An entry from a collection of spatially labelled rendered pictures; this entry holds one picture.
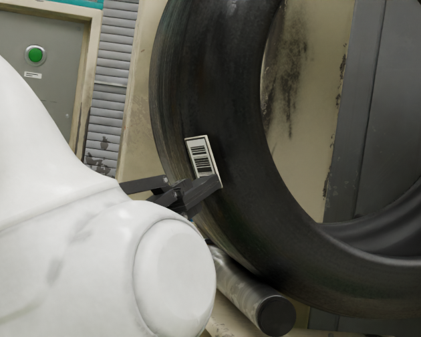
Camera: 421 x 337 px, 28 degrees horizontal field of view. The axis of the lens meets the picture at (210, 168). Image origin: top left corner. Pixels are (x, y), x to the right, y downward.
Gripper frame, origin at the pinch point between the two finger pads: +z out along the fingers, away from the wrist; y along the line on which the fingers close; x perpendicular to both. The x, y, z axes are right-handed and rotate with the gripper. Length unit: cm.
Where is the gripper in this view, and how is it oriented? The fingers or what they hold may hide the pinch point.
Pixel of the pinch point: (192, 194)
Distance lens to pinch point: 88.1
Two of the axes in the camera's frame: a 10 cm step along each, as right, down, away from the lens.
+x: 7.7, -2.0, -6.0
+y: 3.6, 9.2, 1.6
